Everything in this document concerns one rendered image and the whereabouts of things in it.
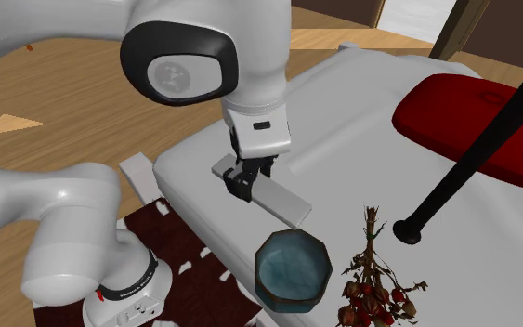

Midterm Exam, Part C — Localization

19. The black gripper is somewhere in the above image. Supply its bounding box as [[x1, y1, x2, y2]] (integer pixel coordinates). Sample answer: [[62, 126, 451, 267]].
[[222, 127, 279, 203]]

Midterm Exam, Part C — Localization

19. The flat grey remote control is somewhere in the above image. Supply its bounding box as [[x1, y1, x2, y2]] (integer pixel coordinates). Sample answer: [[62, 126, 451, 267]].
[[210, 153, 313, 230]]

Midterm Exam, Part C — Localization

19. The dark red patterned robot stand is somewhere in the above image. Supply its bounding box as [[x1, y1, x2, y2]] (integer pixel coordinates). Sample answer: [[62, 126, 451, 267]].
[[33, 196, 263, 327]]

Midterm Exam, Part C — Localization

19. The blue octagonal bowl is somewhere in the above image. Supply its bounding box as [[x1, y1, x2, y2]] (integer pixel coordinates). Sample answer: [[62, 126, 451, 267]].
[[254, 228, 334, 315]]

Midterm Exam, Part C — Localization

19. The white bed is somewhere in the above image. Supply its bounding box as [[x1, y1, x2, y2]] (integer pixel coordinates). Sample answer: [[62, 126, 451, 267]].
[[118, 41, 523, 327]]

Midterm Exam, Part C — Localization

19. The dried bouquet with red buds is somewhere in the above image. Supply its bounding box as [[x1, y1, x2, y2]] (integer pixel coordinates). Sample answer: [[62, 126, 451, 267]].
[[336, 205, 429, 327]]

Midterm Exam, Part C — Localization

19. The red pillow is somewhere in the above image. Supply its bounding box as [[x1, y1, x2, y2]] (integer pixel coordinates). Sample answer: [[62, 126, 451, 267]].
[[391, 72, 523, 190]]

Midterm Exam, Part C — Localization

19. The black baseball bat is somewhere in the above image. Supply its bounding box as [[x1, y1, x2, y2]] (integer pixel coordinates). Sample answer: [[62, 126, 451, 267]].
[[392, 57, 523, 246]]

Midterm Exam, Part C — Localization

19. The olive wooden door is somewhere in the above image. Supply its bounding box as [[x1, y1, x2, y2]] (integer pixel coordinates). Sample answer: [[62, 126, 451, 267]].
[[427, 0, 491, 62]]

